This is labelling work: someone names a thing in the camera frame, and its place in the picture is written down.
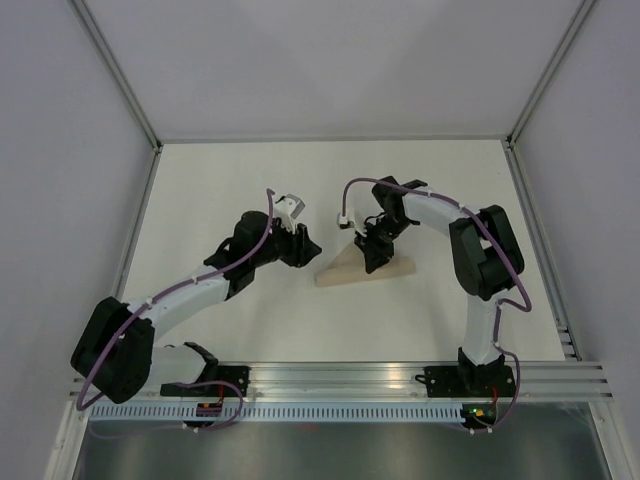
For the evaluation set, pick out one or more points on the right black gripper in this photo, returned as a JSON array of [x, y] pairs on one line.
[[375, 255]]

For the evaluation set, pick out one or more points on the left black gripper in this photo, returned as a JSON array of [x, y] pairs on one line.
[[302, 249]]

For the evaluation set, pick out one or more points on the beige cloth napkin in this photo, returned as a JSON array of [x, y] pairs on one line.
[[349, 268]]

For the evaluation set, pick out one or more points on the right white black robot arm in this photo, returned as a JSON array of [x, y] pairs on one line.
[[487, 263]]

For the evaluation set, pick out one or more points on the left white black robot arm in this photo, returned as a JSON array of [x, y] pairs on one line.
[[116, 352]]

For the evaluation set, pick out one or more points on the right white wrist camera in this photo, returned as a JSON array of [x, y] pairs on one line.
[[350, 219]]

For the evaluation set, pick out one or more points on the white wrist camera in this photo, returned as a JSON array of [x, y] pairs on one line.
[[287, 209], [350, 219]]

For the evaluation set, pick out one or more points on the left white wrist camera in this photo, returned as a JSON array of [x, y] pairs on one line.
[[287, 209]]

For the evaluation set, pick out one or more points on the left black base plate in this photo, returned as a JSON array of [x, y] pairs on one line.
[[214, 382]]

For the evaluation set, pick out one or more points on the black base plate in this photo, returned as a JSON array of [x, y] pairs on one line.
[[450, 382], [214, 382]]

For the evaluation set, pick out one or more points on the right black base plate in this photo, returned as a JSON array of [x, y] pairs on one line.
[[450, 382]]

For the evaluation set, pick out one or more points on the aluminium mounting rail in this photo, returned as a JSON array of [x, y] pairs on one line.
[[540, 381]]

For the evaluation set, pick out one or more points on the white slotted cable duct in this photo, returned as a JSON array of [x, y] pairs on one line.
[[284, 411]]

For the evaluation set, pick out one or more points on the left aluminium frame post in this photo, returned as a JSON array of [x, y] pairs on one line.
[[98, 40]]

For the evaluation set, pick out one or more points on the aluminium frame post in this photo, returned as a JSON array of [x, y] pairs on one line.
[[98, 40], [552, 67]]

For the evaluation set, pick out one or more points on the right aluminium frame post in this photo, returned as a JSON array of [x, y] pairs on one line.
[[552, 67]]

